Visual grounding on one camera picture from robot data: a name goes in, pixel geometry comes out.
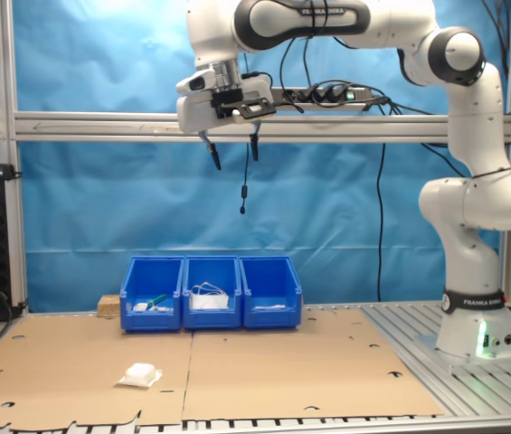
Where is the cotton pack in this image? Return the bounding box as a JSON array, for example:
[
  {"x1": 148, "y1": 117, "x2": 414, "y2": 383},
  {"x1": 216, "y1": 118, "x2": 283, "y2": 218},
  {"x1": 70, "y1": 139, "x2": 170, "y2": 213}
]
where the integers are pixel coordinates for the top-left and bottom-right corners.
[{"x1": 113, "y1": 361, "x2": 164, "y2": 390}]

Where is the grey power strip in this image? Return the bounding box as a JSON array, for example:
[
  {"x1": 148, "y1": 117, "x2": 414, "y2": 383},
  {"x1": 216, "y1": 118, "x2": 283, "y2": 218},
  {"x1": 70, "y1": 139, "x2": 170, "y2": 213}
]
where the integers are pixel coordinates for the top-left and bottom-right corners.
[{"x1": 269, "y1": 83, "x2": 374, "y2": 113}]

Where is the white face mask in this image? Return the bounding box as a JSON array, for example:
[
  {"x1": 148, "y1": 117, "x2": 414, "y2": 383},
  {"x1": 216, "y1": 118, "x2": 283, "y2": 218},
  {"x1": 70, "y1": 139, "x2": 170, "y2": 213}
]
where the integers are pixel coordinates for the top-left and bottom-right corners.
[{"x1": 189, "y1": 282, "x2": 231, "y2": 311}]

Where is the blue plastic bin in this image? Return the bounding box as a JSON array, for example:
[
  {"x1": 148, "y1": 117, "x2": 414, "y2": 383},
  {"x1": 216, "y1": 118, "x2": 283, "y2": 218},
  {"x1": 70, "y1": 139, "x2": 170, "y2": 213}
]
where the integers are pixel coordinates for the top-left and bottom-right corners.
[
  {"x1": 239, "y1": 256, "x2": 304, "y2": 330},
  {"x1": 182, "y1": 256, "x2": 242, "y2": 330},
  {"x1": 119, "y1": 256, "x2": 186, "y2": 333}
]

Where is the chipboard wood block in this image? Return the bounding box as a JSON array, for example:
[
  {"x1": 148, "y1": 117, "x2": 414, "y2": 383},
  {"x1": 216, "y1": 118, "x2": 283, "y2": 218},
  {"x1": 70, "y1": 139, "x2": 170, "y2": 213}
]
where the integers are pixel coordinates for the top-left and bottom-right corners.
[{"x1": 96, "y1": 294, "x2": 123, "y2": 320}]

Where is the brown cardboard sheet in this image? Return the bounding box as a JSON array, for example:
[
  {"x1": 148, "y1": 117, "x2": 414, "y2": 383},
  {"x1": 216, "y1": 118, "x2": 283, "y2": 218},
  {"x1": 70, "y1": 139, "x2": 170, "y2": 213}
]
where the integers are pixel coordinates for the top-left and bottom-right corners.
[
  {"x1": 0, "y1": 314, "x2": 193, "y2": 430},
  {"x1": 181, "y1": 307, "x2": 446, "y2": 421}
]

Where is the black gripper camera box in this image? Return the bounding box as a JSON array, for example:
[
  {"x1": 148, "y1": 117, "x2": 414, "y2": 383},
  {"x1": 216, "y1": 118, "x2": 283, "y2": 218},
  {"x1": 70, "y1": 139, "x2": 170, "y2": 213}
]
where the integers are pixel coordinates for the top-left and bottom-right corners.
[{"x1": 212, "y1": 89, "x2": 278, "y2": 121}]

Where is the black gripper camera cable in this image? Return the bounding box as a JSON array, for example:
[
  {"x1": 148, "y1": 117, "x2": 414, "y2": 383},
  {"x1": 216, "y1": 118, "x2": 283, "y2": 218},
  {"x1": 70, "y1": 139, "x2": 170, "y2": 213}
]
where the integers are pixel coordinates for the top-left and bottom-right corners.
[{"x1": 238, "y1": 26, "x2": 324, "y2": 216}]

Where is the horizontal aluminium frame beam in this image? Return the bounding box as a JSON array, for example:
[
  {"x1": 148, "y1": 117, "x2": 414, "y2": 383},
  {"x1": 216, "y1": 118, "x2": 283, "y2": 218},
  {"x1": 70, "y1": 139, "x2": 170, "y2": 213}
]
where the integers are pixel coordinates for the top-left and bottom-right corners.
[{"x1": 13, "y1": 111, "x2": 511, "y2": 145}]

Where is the long hanging black cable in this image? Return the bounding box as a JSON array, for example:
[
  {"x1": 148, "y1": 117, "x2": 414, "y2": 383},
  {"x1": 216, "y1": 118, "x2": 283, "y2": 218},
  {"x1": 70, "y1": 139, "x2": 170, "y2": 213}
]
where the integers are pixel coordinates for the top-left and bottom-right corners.
[{"x1": 375, "y1": 143, "x2": 388, "y2": 303}]

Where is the black rack cable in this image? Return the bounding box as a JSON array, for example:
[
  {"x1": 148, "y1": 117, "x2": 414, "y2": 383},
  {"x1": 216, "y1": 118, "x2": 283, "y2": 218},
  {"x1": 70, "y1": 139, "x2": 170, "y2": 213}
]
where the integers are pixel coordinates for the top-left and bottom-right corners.
[{"x1": 4, "y1": 288, "x2": 29, "y2": 320}]

